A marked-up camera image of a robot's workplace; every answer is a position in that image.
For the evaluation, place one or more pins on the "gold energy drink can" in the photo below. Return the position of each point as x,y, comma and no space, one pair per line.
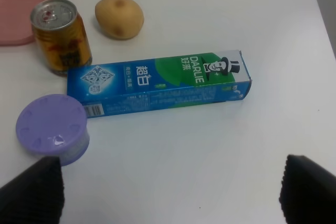
60,34

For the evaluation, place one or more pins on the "blue toothpaste box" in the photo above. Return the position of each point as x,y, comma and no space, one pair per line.
161,83

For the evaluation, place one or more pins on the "purple lidded round container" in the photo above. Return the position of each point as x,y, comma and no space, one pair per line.
54,125

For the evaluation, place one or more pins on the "yellow potato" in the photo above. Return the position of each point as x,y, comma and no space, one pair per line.
119,19

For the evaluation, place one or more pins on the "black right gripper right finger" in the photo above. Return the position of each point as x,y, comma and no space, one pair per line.
307,192

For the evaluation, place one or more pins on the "pink plastic plate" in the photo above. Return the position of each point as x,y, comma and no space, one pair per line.
15,22

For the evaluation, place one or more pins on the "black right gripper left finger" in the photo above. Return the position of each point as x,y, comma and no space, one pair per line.
36,195

